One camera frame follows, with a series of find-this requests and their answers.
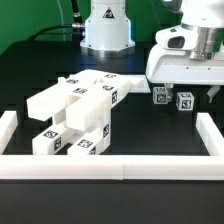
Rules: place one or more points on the white chair seat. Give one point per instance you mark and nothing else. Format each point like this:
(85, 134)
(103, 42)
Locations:
(102, 126)

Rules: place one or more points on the white U-shaped fence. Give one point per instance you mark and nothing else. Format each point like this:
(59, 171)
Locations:
(124, 167)

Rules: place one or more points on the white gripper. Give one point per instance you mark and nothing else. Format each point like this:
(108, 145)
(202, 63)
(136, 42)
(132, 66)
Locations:
(185, 55)

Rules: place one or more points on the right white marker cube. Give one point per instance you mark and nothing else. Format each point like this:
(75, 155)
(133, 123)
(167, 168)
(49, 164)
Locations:
(185, 101)

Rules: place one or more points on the white chair back frame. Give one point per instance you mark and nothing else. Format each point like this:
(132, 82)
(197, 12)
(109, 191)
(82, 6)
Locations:
(83, 98)

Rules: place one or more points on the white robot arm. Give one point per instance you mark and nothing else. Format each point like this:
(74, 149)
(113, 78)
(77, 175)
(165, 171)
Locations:
(108, 30)

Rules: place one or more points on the white marker sheet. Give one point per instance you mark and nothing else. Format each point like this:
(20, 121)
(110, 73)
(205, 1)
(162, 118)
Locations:
(138, 85)

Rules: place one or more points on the small white marker cube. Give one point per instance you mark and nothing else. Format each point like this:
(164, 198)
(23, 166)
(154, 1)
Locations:
(160, 95)

